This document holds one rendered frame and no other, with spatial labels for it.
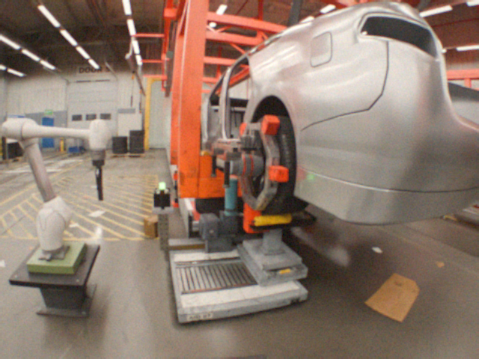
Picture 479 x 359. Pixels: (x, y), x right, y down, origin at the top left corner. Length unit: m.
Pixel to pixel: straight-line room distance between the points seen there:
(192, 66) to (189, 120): 0.43
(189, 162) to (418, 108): 1.58
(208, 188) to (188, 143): 0.40
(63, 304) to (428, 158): 1.95
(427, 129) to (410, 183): 0.20
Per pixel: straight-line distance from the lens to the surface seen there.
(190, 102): 1.91
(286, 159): 1.33
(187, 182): 1.94
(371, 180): 0.90
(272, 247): 1.78
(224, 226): 1.90
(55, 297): 1.69
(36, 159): 1.68
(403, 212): 0.97
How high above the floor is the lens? 1.06
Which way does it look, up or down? 11 degrees down
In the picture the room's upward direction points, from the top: 3 degrees clockwise
